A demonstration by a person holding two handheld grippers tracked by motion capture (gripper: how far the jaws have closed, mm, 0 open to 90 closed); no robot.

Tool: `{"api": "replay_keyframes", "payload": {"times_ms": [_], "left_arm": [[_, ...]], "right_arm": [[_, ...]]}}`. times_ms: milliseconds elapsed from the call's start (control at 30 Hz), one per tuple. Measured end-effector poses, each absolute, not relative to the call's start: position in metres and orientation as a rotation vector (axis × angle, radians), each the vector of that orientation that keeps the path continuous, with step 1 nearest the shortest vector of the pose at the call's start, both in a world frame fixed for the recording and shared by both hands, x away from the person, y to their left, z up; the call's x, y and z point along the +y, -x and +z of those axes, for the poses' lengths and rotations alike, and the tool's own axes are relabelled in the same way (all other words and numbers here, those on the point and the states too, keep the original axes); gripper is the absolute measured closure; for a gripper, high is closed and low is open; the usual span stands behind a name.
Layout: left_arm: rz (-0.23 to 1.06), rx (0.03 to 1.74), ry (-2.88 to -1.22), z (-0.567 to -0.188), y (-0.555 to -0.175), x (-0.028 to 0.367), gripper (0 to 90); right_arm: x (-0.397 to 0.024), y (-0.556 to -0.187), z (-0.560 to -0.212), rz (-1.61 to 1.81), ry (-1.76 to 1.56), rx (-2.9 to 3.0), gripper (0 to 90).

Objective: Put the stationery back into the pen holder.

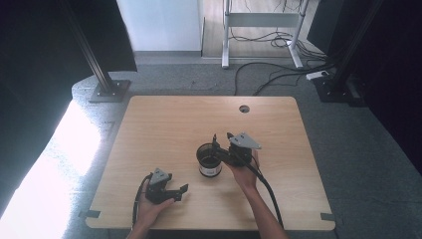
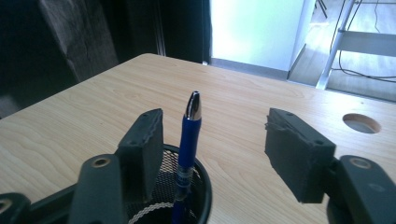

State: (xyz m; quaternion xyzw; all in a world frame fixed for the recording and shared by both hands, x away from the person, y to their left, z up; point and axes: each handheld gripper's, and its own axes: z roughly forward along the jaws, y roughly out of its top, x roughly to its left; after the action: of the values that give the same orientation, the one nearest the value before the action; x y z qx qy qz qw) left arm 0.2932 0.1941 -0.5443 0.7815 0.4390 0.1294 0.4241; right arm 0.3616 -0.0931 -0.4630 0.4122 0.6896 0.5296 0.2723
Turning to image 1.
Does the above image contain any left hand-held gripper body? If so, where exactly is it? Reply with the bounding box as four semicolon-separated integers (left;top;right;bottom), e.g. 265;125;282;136
144;167;175;204

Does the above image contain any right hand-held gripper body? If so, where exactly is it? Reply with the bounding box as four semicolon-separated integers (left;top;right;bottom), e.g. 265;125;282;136
218;131;262;167

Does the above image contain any black mesh pen holder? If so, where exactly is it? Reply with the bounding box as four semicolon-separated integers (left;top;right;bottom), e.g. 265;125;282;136
195;142;223;178

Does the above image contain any person's left hand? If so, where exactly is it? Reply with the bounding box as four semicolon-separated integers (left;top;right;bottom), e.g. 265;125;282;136
135;192;174;230

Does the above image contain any person's right hand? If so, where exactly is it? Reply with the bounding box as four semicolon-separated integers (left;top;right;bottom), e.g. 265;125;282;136
228;149;261;193

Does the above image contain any white power strip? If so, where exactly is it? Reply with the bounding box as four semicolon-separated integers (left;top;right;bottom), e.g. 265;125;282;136
306;70;330;82

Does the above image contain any black metal stand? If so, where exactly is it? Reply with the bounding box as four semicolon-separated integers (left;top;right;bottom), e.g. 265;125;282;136
313;0;384;104
61;0;132;104

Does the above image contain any dark curtain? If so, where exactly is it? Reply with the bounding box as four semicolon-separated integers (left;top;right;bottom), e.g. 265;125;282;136
0;0;138;217
307;0;422;177

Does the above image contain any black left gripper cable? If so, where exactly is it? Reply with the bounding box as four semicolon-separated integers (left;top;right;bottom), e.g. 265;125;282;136
132;172;153;228

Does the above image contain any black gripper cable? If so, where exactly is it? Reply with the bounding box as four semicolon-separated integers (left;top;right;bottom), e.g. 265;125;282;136
238;150;285;230
132;172;153;228

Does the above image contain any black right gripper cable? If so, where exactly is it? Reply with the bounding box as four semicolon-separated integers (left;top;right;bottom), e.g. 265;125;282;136
238;150;285;230

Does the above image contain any black floor cable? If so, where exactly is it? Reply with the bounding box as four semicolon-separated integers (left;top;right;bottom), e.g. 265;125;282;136
233;61;329;98

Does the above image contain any tangle of black cables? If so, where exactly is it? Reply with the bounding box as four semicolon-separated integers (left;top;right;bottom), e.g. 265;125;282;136
228;29;327;61

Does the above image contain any white desk frame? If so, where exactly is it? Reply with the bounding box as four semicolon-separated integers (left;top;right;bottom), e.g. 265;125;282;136
221;0;312;70

